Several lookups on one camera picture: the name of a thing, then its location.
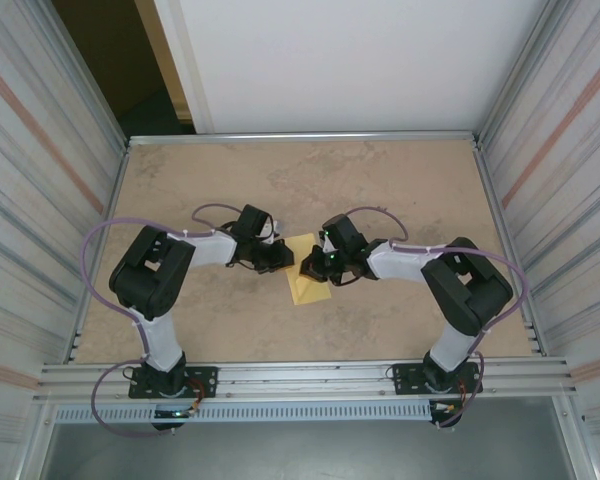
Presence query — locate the grey metal sheet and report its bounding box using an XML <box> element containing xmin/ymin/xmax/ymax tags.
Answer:
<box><xmin>39</xmin><ymin>422</ymin><xmax>579</xmax><ymax>480</ymax></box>

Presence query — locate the grey slotted cable duct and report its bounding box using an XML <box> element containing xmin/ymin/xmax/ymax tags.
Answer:
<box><xmin>52</xmin><ymin>402</ymin><xmax>434</xmax><ymax>424</ymax></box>

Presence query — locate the black electronics board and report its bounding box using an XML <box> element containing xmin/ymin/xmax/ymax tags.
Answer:
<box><xmin>152</xmin><ymin>407</ymin><xmax>197</xmax><ymax>432</ymax></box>
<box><xmin>428</xmin><ymin>399</ymin><xmax>462</xmax><ymax>430</ymax></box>

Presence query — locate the translucent corrugated panel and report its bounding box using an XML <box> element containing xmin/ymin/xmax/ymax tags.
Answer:
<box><xmin>479</xmin><ymin>0</ymin><xmax>600</xmax><ymax>441</ymax></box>
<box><xmin>0</xmin><ymin>0</ymin><xmax>126</xmax><ymax>451</ymax></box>

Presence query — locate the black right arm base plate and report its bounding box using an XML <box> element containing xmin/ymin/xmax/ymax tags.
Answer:
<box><xmin>389</xmin><ymin>362</ymin><xmax>482</xmax><ymax>397</ymax></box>

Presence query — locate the thin aluminium frame rail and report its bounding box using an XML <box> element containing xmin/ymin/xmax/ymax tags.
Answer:
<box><xmin>126</xmin><ymin>130</ymin><xmax>483</xmax><ymax>148</ymax></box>

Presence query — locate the yellow paper sheet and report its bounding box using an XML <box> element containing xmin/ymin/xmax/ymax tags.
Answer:
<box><xmin>283</xmin><ymin>232</ymin><xmax>332</xmax><ymax>305</ymax></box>

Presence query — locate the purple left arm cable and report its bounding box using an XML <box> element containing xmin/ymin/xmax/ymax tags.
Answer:
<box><xmin>82</xmin><ymin>203</ymin><xmax>244</xmax><ymax>437</ymax></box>

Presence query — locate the aluminium frame post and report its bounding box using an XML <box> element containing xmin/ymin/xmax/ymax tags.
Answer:
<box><xmin>477</xmin><ymin>0</ymin><xmax>561</xmax><ymax>144</ymax></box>
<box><xmin>44</xmin><ymin>0</ymin><xmax>131</xmax><ymax>146</ymax></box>

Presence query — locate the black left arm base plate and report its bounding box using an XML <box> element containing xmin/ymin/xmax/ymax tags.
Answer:
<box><xmin>128</xmin><ymin>366</ymin><xmax>219</xmax><ymax>400</ymax></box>

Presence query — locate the white board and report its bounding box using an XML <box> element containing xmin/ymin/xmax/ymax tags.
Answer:
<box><xmin>154</xmin><ymin>0</ymin><xmax>551</xmax><ymax>135</ymax></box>

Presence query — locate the wide aluminium frame rail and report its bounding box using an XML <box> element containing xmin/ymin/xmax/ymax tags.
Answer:
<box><xmin>37</xmin><ymin>355</ymin><xmax>580</xmax><ymax>405</ymax></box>

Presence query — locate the aluminium side rail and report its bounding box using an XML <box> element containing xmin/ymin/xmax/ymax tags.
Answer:
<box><xmin>68</xmin><ymin>142</ymin><xmax>131</xmax><ymax>362</ymax></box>
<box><xmin>472</xmin><ymin>139</ymin><xmax>549</xmax><ymax>357</ymax></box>

